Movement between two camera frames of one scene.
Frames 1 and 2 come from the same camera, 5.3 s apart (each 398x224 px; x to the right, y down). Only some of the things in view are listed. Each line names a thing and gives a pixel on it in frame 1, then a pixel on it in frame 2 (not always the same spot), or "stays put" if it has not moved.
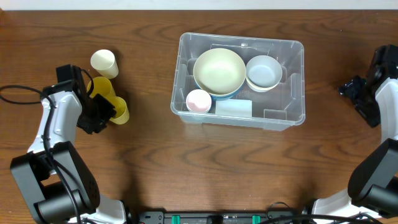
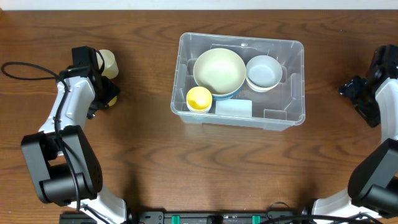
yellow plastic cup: (122, 114) → (199, 99)
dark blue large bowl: (223, 98) stays put
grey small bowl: (263, 71) stays put
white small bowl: (254, 88) stays put
